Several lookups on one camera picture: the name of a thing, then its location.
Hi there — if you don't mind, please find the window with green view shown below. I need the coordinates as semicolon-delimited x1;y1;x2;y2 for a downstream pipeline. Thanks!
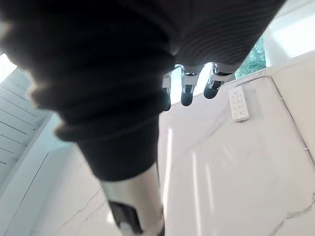
235;36;268;80

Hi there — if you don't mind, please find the thin white cable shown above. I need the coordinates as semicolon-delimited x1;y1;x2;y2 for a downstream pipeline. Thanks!
236;75;315;160

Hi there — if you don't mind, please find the white power strip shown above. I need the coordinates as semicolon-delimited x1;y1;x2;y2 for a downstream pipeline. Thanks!
228;86;250;123

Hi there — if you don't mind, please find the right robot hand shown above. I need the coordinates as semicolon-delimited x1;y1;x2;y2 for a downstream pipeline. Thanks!
0;0;287;236

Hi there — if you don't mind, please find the white slatted blind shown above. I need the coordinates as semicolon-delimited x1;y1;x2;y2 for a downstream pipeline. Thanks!
0;67;50;184

